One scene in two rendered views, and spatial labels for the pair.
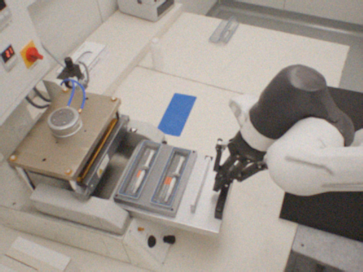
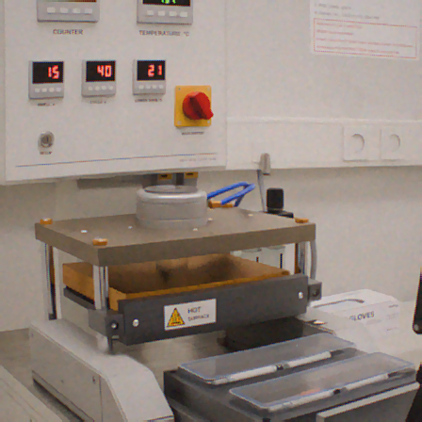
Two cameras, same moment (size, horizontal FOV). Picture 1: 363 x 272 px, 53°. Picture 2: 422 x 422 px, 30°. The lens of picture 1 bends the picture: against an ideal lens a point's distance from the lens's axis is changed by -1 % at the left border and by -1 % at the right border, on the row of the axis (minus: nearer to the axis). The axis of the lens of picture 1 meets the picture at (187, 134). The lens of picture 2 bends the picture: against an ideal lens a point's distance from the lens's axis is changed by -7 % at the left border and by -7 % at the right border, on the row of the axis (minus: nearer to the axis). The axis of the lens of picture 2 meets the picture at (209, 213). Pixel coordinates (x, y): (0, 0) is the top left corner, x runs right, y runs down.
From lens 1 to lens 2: 0.60 m
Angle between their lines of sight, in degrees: 51
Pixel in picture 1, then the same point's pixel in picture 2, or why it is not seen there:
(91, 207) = (105, 362)
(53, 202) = (55, 337)
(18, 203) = (18, 361)
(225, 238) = not seen: outside the picture
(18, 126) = not seen: hidden behind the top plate
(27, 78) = (166, 141)
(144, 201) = (220, 394)
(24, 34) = (200, 67)
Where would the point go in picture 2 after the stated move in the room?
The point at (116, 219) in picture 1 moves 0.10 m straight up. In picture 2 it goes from (134, 403) to (129, 300)
